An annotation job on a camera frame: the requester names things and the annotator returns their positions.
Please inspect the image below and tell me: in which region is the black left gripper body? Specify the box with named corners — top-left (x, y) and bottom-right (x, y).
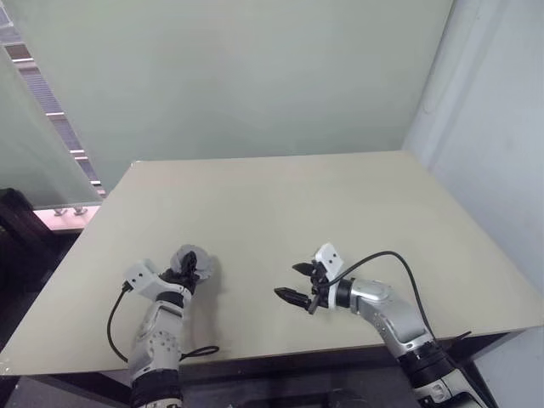
top-left (159, 267), bottom-right (201, 297)

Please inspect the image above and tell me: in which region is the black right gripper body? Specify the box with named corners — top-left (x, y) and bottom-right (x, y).
top-left (306, 260), bottom-right (333, 316)

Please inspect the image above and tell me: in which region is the pink ledge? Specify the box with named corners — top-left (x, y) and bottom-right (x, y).
top-left (32, 202), bottom-right (104, 231)

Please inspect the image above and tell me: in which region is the frosted glass panel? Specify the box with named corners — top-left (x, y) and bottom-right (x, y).
top-left (0, 42), bottom-right (105, 207)

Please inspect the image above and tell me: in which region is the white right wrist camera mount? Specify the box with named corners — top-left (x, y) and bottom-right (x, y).
top-left (311, 241), bottom-right (346, 310)

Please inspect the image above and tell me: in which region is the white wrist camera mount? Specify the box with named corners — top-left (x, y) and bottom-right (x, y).
top-left (122, 258), bottom-right (193, 304)
top-left (311, 241), bottom-right (346, 310)

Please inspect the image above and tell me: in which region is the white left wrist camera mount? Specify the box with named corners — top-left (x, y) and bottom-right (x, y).
top-left (122, 258), bottom-right (193, 304)

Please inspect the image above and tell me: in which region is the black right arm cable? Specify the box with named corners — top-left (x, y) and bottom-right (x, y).
top-left (325, 251), bottom-right (433, 337)

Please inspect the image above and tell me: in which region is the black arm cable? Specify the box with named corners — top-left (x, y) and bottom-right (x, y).
top-left (325, 251), bottom-right (433, 337)
top-left (106, 281), bottom-right (133, 365)

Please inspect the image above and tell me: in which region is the black left arm cable tie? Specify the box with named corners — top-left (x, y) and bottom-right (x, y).
top-left (179, 344), bottom-right (221, 362)

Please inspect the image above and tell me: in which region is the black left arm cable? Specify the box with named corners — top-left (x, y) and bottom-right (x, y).
top-left (106, 281), bottom-right (133, 365)

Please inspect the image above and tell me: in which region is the black table frame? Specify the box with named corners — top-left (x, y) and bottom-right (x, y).
top-left (40, 326), bottom-right (524, 408)

